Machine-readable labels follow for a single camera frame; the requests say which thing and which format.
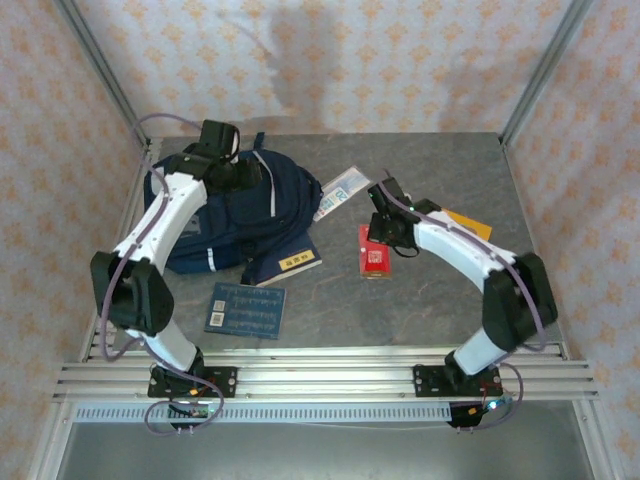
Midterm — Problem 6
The red snack packet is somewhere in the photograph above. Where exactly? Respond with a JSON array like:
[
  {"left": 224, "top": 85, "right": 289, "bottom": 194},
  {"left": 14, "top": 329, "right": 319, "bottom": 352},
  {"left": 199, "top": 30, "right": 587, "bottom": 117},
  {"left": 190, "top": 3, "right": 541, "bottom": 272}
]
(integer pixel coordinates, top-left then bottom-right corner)
[{"left": 358, "top": 223, "right": 394, "bottom": 280}]

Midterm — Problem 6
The navy blue student backpack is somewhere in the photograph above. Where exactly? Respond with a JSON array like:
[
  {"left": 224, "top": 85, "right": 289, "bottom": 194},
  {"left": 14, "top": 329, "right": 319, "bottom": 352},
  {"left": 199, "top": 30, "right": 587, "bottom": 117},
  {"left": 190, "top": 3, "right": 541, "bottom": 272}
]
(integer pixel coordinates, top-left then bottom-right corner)
[{"left": 143, "top": 132, "right": 324, "bottom": 287}]

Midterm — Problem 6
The clear face mask pack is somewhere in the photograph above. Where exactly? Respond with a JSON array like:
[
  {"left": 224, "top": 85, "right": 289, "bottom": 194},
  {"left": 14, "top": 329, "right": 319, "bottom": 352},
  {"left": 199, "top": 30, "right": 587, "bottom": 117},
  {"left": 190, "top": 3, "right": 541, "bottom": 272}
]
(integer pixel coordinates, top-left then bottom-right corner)
[{"left": 312, "top": 164, "right": 371, "bottom": 224}]

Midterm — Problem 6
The yellow cover book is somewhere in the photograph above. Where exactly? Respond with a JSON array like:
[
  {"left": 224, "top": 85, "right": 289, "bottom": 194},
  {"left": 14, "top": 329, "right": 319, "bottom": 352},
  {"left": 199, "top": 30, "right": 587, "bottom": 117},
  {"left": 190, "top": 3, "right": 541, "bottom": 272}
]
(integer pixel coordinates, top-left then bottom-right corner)
[{"left": 444, "top": 209, "right": 493, "bottom": 241}]

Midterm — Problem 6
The navy notebook with yellow label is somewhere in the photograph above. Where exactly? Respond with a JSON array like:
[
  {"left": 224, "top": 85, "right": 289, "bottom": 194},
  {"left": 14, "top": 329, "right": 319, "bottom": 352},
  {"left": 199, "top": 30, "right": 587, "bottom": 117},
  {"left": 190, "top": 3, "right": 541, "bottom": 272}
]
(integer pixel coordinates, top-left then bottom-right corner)
[{"left": 252, "top": 244, "right": 324, "bottom": 288}]

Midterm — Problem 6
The blue booklet with barcodes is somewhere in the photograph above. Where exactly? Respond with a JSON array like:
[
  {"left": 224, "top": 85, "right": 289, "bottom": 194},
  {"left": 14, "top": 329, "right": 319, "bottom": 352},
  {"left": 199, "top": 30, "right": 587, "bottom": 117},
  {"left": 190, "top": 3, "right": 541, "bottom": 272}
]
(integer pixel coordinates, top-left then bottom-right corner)
[{"left": 203, "top": 280, "right": 288, "bottom": 341}]

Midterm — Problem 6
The small circuit board with LED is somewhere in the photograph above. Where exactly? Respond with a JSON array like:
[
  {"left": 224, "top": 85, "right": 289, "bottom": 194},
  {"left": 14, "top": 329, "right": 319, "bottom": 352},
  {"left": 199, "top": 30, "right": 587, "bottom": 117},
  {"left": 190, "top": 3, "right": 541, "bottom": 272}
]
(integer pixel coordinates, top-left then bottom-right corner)
[
  {"left": 469, "top": 397, "right": 514, "bottom": 417},
  {"left": 169, "top": 399, "right": 217, "bottom": 419}
]

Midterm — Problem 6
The grey metal panel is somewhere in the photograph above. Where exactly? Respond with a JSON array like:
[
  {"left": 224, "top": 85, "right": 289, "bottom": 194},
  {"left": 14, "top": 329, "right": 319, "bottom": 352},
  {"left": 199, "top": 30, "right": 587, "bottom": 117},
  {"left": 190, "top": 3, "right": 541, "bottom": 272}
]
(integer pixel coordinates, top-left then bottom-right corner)
[{"left": 54, "top": 422, "right": 596, "bottom": 480}]

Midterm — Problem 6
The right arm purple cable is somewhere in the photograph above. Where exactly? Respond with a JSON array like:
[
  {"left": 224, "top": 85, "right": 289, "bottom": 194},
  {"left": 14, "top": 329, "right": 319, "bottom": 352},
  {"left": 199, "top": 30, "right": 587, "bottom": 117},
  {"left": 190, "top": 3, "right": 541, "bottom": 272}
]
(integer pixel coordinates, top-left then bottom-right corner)
[{"left": 379, "top": 169, "right": 549, "bottom": 434}]

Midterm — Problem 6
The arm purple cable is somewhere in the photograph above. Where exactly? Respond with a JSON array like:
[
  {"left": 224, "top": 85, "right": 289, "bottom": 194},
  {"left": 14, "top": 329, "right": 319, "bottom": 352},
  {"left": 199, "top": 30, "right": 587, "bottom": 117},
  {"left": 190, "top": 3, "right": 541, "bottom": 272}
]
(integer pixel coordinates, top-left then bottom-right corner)
[
  {"left": 379, "top": 169, "right": 549, "bottom": 434},
  {"left": 97, "top": 113, "right": 226, "bottom": 437}
]

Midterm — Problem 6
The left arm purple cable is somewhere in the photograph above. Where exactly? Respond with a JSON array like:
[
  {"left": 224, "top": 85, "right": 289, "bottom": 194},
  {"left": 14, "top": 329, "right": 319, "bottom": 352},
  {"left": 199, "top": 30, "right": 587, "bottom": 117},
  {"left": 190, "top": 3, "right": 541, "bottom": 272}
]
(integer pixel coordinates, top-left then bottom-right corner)
[{"left": 97, "top": 113, "right": 226, "bottom": 437}]

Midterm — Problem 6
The aluminium side rail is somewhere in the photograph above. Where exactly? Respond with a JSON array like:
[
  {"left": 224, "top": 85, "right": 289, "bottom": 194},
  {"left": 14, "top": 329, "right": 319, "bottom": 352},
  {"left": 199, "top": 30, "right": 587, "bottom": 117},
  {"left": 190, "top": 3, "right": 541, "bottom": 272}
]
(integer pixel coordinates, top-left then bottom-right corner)
[{"left": 79, "top": 138, "right": 164, "bottom": 361}]

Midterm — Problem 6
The aluminium table edge rail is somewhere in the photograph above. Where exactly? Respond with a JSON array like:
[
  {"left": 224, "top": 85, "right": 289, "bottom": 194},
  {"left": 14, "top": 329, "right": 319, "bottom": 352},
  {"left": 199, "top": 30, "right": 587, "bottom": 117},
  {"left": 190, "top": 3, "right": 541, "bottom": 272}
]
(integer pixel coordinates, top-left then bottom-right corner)
[{"left": 82, "top": 344, "right": 571, "bottom": 362}]

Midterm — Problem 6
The left aluminium frame post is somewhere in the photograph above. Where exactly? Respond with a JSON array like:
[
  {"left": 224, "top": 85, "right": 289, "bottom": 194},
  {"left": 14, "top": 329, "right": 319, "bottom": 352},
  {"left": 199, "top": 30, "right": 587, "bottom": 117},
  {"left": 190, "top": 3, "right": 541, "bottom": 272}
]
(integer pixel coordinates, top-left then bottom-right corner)
[{"left": 52, "top": 0, "right": 151, "bottom": 149}]

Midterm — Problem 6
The aluminium frame post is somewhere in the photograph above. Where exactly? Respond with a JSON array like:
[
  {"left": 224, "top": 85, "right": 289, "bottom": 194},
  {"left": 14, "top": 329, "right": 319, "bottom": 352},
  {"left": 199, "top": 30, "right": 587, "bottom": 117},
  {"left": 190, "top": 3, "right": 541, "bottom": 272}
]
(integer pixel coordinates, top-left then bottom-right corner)
[
  {"left": 499, "top": 0, "right": 596, "bottom": 146},
  {"left": 52, "top": 0, "right": 151, "bottom": 149}
]

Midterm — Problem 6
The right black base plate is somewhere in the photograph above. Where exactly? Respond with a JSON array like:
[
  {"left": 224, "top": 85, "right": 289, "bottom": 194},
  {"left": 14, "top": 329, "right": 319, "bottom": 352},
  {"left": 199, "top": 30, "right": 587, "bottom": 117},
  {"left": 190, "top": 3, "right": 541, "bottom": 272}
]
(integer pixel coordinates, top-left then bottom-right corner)
[{"left": 413, "top": 364, "right": 503, "bottom": 400}]

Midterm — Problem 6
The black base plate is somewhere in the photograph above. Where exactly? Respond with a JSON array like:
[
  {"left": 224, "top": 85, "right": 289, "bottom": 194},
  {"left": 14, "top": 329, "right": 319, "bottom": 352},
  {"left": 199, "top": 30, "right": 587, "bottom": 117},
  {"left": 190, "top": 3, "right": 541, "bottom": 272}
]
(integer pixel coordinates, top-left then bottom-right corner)
[
  {"left": 413, "top": 364, "right": 503, "bottom": 400},
  {"left": 148, "top": 366, "right": 239, "bottom": 400}
]

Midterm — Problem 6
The wide aluminium mounting rail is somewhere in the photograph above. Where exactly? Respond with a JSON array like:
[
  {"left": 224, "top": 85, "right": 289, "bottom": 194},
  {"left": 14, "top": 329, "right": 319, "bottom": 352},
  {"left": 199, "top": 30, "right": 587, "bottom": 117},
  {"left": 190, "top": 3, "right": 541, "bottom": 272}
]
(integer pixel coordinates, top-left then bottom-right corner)
[{"left": 52, "top": 362, "right": 601, "bottom": 401}]

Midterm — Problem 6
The white slotted cable duct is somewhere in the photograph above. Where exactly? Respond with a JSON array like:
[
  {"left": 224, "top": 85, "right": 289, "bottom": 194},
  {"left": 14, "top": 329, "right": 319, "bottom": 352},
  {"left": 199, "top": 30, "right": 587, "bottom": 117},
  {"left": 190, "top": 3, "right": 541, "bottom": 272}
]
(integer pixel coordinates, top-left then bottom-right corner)
[{"left": 72, "top": 403, "right": 454, "bottom": 424}]

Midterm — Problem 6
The right aluminium frame post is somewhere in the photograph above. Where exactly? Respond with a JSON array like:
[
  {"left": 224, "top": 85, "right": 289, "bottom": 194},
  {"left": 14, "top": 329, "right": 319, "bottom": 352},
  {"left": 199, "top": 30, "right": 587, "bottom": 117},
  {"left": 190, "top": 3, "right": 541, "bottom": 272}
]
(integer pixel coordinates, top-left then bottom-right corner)
[{"left": 499, "top": 0, "right": 596, "bottom": 146}]

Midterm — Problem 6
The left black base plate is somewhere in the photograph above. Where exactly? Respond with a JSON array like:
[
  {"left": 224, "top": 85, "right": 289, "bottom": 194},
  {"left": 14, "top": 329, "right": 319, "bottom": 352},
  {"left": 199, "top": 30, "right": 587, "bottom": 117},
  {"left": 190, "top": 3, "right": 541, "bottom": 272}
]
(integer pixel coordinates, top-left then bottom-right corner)
[{"left": 148, "top": 366, "right": 239, "bottom": 400}]

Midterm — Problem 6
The aluminium frame leg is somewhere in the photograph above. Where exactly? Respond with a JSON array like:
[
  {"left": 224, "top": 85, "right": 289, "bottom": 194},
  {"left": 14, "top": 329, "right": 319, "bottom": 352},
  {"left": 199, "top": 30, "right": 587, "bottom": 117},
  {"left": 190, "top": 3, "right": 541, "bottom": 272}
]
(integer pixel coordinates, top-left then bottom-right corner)
[
  {"left": 572, "top": 399, "right": 626, "bottom": 480},
  {"left": 27, "top": 399, "right": 76, "bottom": 480}
]

